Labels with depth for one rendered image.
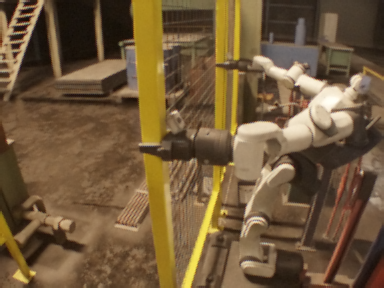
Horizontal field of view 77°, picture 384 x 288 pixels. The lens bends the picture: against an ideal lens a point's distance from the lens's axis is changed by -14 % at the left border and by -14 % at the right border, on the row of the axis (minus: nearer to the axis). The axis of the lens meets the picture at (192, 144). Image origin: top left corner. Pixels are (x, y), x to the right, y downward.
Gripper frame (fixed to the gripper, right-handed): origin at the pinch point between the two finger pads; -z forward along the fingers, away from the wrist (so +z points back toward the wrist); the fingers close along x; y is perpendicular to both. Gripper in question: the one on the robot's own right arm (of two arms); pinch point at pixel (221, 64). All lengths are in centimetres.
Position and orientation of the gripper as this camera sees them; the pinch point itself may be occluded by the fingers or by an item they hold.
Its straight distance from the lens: 175.9
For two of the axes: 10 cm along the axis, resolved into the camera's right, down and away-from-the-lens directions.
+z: 9.7, 1.0, -2.2
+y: 0.1, 9.0, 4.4
